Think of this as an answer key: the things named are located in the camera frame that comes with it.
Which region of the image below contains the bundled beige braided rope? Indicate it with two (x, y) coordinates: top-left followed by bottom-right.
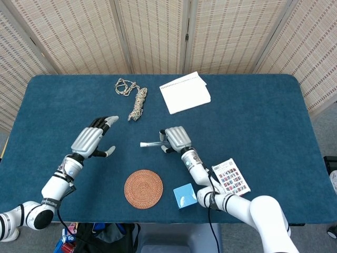
(114, 77), (148, 122)

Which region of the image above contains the blue carpet table cover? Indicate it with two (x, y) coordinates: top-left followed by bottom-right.
(0, 74), (337, 225)

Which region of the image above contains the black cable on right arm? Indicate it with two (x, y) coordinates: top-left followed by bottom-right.
(206, 168), (221, 253)

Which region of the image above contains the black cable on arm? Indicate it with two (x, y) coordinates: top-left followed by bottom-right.
(206, 168), (221, 253)
(56, 202), (80, 238)

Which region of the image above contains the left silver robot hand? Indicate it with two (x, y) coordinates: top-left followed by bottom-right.
(71, 115), (120, 160)

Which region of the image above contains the black box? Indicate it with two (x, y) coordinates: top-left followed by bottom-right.
(323, 155), (337, 173)

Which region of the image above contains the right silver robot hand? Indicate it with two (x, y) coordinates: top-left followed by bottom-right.
(158, 125), (192, 154)

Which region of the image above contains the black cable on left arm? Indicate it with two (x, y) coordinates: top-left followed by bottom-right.
(56, 202), (80, 238)

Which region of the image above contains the light blue cardboard box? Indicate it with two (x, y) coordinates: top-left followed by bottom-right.
(173, 183), (199, 210)

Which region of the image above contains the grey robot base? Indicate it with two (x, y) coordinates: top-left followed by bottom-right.
(136, 223), (223, 253)

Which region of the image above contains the red blue white package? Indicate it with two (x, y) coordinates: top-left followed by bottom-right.
(54, 223), (78, 253)

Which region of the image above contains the bamboo folding screen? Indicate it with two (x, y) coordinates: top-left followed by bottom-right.
(0, 0), (337, 135)

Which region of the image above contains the white spiral notebook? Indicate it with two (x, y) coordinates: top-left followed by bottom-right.
(159, 71), (212, 115)

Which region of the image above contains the clear glass tube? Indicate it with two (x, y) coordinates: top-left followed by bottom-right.
(143, 141), (169, 148)

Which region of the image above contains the round woven rattan coaster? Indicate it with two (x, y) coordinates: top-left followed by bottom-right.
(124, 169), (164, 210)

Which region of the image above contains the black backpack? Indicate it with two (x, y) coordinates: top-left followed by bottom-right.
(75, 222), (142, 253)

